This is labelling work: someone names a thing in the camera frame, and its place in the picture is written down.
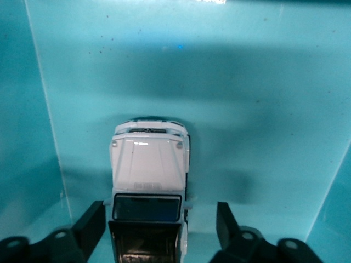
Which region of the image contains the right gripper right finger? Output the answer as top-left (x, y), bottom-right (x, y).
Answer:
top-left (216, 201), bottom-right (266, 263)

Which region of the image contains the turquoise plastic bin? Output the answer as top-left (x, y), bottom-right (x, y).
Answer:
top-left (0, 0), bottom-right (351, 263)

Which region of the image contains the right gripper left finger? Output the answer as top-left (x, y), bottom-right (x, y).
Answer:
top-left (29, 200), bottom-right (107, 263)

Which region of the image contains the white jeep toy black roof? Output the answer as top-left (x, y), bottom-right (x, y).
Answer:
top-left (107, 116), bottom-right (199, 263)

